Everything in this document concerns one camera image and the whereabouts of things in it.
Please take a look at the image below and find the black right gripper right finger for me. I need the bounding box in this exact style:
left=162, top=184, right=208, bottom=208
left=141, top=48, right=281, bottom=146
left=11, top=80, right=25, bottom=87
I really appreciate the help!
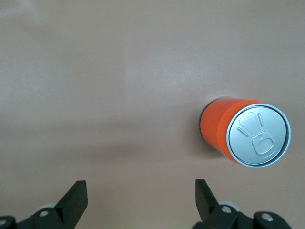
left=191, top=179, right=293, bottom=229

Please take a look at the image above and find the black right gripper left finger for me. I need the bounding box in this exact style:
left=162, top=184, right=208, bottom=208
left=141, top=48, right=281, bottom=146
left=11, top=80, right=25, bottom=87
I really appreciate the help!
left=0, top=180, right=89, bottom=229

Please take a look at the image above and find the orange can with grey lid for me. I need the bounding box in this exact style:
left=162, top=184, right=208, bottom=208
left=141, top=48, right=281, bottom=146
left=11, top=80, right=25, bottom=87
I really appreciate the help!
left=199, top=96, right=292, bottom=169

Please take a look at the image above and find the brown table mat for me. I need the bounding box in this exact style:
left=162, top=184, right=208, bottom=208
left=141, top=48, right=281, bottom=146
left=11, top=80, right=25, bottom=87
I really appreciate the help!
left=0, top=0, right=305, bottom=229

